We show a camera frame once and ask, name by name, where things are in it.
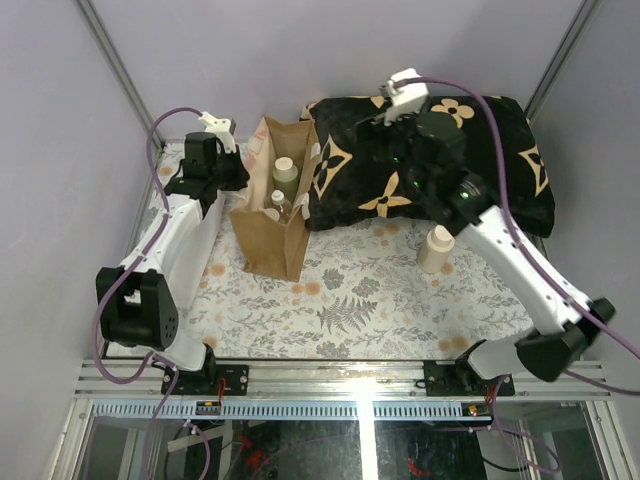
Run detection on aluminium frame post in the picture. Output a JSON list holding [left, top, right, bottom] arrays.
[[72, 0, 154, 133], [525, 0, 603, 122]]

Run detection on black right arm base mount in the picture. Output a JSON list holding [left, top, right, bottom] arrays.
[[422, 350, 499, 397]]

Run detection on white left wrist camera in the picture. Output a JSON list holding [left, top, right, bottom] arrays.
[[198, 112, 237, 153]]

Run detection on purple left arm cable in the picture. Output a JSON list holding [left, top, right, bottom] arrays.
[[94, 106, 214, 480]]

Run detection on beige bottle wooden cap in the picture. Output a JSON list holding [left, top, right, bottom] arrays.
[[417, 225, 455, 274]]

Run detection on aluminium frame post left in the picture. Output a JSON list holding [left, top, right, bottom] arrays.
[[72, 0, 154, 133]]

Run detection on aluminium frame post right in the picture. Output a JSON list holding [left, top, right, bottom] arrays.
[[525, 0, 603, 122]]

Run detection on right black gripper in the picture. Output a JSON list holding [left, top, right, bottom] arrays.
[[346, 106, 432, 195]]

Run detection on black floral plush pillow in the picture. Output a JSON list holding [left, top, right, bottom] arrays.
[[301, 96, 555, 238]]

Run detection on floral patterned table mat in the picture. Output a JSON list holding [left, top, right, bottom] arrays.
[[179, 218, 532, 360]]

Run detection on brown canvas bag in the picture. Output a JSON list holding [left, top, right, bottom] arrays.
[[230, 116, 320, 282]]

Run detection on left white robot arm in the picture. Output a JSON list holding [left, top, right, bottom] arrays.
[[96, 126, 249, 395]]

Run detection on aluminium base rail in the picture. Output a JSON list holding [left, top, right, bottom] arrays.
[[73, 359, 612, 402]]

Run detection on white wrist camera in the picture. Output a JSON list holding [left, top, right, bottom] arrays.
[[380, 68, 429, 126], [198, 112, 237, 153]]

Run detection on small white bottle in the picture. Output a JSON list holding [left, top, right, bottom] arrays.
[[263, 208, 280, 222]]

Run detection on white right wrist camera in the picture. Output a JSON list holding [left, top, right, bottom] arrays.
[[380, 68, 429, 126]]

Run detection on clear amber pump bottle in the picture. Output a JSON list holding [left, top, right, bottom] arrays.
[[270, 190, 293, 224]]

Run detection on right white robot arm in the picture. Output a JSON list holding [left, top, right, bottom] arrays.
[[355, 112, 616, 395]]

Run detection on green bottle beige cap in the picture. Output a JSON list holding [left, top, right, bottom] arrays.
[[272, 157, 299, 202]]

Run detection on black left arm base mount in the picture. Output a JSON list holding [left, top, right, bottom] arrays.
[[171, 345, 250, 397]]

